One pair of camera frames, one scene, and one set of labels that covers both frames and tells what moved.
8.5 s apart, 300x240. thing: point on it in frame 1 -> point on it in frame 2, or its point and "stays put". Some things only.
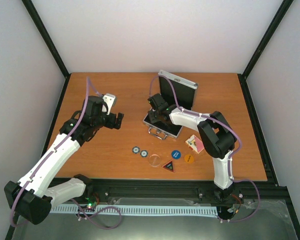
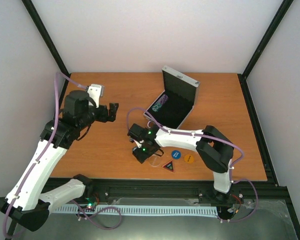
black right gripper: [153, 120] -> [141, 157]
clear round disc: [154, 160] stays put
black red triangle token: [169, 166] stays put
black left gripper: [112, 123] -> [105, 117]
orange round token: [189, 158] stays put
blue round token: [176, 154] stays put
